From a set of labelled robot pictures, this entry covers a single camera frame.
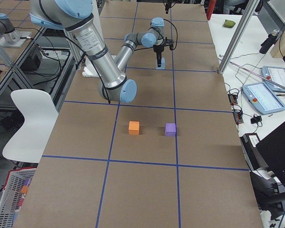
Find light blue foam block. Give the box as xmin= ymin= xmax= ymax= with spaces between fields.
xmin=156 ymin=57 xmax=165 ymax=70

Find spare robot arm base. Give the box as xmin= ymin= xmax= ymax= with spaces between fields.
xmin=0 ymin=13 xmax=31 ymax=48

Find purple foam block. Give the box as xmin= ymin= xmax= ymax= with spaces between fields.
xmin=165 ymin=123 xmax=176 ymax=137

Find orange foam block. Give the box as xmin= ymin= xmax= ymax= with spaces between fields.
xmin=128 ymin=121 xmax=140 ymax=135

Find red cylinder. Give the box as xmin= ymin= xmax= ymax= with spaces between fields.
xmin=206 ymin=0 xmax=216 ymax=20

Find green bean bag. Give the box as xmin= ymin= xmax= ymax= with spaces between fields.
xmin=223 ymin=19 xmax=236 ymax=28

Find orange terminal board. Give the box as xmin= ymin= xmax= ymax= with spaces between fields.
xmin=228 ymin=93 xmax=244 ymax=125

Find near blue teach pendant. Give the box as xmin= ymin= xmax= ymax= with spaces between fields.
xmin=242 ymin=82 xmax=285 ymax=114

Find blue teach pendant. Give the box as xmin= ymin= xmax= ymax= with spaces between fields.
xmin=261 ymin=66 xmax=285 ymax=87
xmin=242 ymin=82 xmax=285 ymax=114

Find far blue teach pendant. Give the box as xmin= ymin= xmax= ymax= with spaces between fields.
xmin=261 ymin=66 xmax=285 ymax=87

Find black box under table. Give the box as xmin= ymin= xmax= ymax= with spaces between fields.
xmin=20 ymin=46 xmax=42 ymax=71

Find black power box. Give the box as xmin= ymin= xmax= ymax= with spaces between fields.
xmin=240 ymin=133 xmax=268 ymax=170

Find black laptop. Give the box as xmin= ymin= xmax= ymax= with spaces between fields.
xmin=256 ymin=121 xmax=285 ymax=184

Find white perforated plastic basket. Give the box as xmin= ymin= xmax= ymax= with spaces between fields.
xmin=0 ymin=168 xmax=36 ymax=228

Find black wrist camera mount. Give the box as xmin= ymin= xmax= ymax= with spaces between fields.
xmin=162 ymin=37 xmax=174 ymax=51

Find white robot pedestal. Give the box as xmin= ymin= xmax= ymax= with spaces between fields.
xmin=82 ymin=0 xmax=119 ymax=78

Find aluminium frame post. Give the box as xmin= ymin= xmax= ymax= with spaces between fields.
xmin=218 ymin=0 xmax=260 ymax=75

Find white round base plate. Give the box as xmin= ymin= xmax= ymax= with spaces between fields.
xmin=2 ymin=89 xmax=58 ymax=163

